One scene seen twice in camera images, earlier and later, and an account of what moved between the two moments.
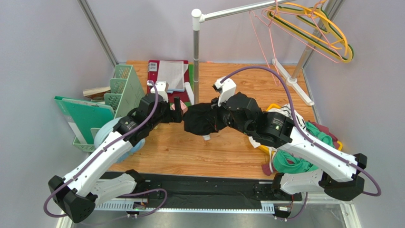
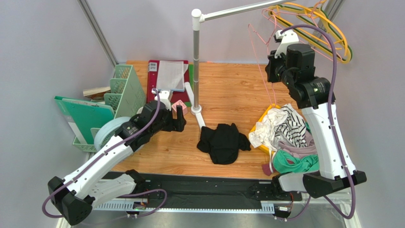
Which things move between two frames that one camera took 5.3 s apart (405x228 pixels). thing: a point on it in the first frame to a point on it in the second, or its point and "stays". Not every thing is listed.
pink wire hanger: x=261 y=47 to x=262 y=51
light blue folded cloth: x=173 y=72 stays
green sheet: x=191 y=78 stays
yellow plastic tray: x=268 y=150 stays
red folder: x=152 y=71 stays
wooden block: x=97 y=93 stays
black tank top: x=202 y=119 to x=223 y=143
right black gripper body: x=219 y=115 to x=271 y=67
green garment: x=284 y=163 stays
